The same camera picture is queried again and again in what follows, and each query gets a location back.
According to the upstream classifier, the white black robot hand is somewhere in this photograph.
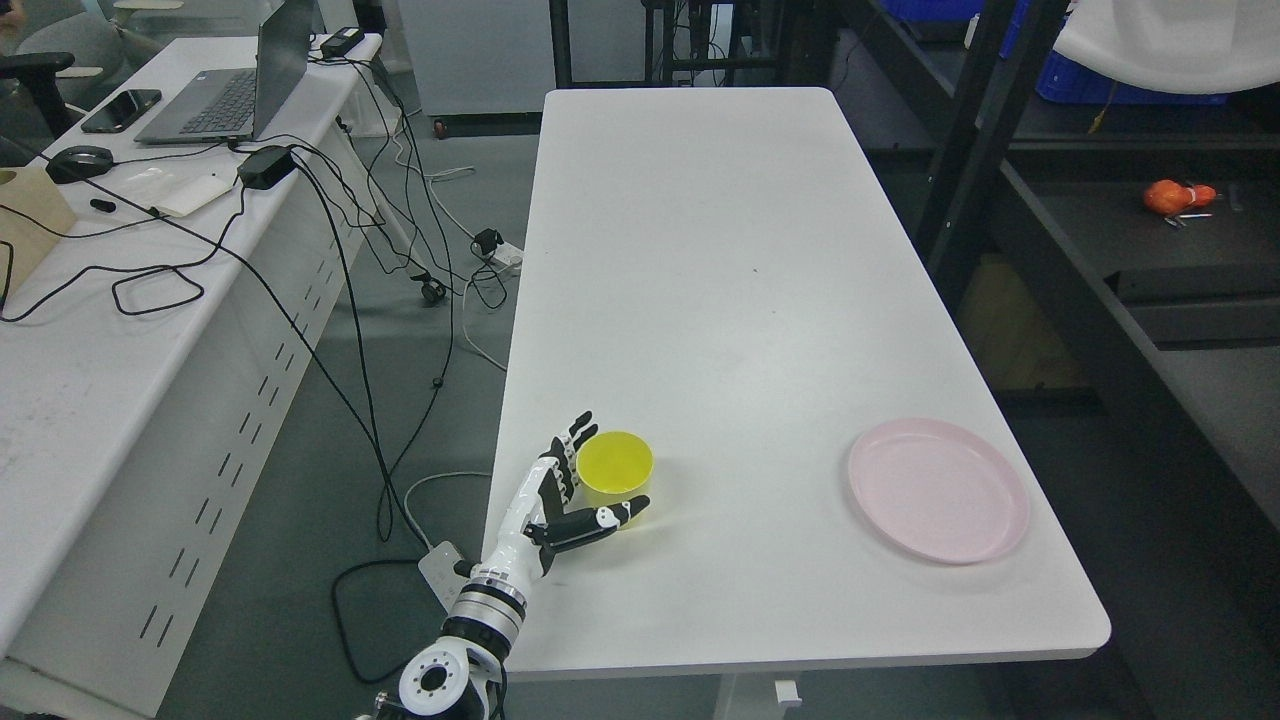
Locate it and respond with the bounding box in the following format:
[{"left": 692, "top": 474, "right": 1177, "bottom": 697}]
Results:
[{"left": 454, "top": 411, "right": 650, "bottom": 593}]

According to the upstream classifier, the yellow plastic cup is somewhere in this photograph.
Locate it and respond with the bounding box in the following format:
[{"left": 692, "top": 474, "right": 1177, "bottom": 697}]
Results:
[{"left": 573, "top": 430, "right": 654, "bottom": 509}]

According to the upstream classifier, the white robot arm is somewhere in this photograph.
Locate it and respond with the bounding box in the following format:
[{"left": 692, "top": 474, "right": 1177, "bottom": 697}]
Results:
[{"left": 365, "top": 569, "right": 527, "bottom": 719}]

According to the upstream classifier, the orange toy on shelf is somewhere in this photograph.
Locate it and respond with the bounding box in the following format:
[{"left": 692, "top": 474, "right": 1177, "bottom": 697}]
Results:
[{"left": 1143, "top": 179, "right": 1219, "bottom": 217}]

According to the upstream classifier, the white floor power strip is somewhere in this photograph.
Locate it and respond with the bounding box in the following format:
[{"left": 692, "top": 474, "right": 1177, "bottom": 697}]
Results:
[{"left": 470, "top": 241, "right": 524, "bottom": 277}]

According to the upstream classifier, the white main table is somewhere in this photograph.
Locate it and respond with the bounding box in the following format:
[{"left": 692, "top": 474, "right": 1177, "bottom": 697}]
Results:
[{"left": 485, "top": 87, "right": 1111, "bottom": 682}]

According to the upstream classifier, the pink plastic plate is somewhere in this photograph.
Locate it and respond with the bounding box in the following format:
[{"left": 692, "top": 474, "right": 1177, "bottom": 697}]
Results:
[{"left": 847, "top": 418, "right": 1030, "bottom": 565}]

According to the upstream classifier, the white side desk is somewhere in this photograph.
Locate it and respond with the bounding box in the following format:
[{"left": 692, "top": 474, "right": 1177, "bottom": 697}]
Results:
[{"left": 0, "top": 33, "right": 385, "bottom": 719}]

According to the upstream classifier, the black power adapter brick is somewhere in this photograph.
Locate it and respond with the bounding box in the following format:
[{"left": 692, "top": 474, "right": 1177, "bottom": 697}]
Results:
[{"left": 237, "top": 145, "right": 297, "bottom": 190}]

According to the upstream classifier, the white paper pad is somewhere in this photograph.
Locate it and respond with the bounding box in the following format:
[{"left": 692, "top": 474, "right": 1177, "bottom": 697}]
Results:
[{"left": 118, "top": 167, "right": 236, "bottom": 218}]

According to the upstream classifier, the grey laptop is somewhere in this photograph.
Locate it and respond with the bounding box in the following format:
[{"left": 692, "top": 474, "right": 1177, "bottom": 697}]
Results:
[{"left": 134, "top": 1, "right": 314, "bottom": 145}]

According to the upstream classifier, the black smartphone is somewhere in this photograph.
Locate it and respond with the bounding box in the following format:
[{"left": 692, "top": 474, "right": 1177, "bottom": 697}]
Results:
[{"left": 79, "top": 88, "right": 163, "bottom": 135}]

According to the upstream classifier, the black round device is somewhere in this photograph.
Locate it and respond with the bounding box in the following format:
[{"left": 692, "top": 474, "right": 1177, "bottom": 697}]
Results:
[{"left": 45, "top": 145, "right": 116, "bottom": 184}]

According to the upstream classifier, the wooden box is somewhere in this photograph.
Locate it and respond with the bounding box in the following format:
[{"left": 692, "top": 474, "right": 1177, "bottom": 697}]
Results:
[{"left": 1, "top": 167, "right": 77, "bottom": 299}]

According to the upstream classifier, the black office chair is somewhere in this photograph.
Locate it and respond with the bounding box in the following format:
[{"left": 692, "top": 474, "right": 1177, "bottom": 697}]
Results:
[{"left": 1, "top": 53, "right": 76, "bottom": 138}]

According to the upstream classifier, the blue plastic bin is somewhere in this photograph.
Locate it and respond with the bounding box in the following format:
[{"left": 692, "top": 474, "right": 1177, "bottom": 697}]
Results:
[{"left": 1036, "top": 51, "right": 1229, "bottom": 106}]

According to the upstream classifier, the white cloth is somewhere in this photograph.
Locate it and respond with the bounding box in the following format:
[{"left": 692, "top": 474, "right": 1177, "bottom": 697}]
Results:
[{"left": 1053, "top": 1, "right": 1279, "bottom": 94}]

